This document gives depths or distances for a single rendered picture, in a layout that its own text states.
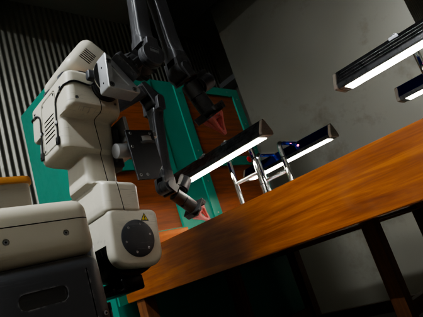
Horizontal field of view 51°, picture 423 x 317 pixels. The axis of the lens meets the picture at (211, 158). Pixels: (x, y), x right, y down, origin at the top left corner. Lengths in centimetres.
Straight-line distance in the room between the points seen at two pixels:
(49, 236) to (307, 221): 74
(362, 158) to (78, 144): 78
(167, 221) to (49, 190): 66
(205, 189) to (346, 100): 157
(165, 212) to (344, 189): 127
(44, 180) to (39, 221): 161
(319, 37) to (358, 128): 84
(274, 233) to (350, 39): 254
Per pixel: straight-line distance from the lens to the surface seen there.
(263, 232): 146
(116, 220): 123
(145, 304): 200
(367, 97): 362
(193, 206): 187
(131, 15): 149
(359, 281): 380
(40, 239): 95
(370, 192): 125
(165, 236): 221
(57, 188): 244
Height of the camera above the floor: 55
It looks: 15 degrees up
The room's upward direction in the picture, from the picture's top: 18 degrees counter-clockwise
